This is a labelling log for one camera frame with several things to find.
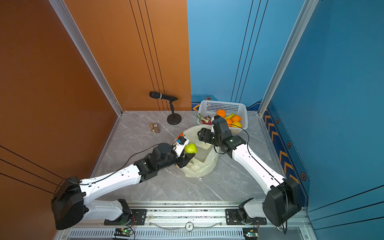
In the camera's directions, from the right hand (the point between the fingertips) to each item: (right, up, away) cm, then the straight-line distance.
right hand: (201, 134), depth 80 cm
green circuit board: (-37, -46, -9) cm, 60 cm away
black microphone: (-26, +23, +9) cm, 36 cm away
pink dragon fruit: (+3, +8, +19) cm, 21 cm away
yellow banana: (+23, +12, +32) cm, 41 cm away
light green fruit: (-5, -6, -9) cm, 12 cm away
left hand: (-5, -8, -4) cm, 10 cm away
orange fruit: (+26, +10, +27) cm, 39 cm away
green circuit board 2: (+23, -47, -9) cm, 53 cm away
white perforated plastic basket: (+8, +19, +36) cm, 41 cm away
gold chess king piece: (-35, +2, +28) cm, 44 cm away
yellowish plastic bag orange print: (+3, -13, +1) cm, 13 cm away
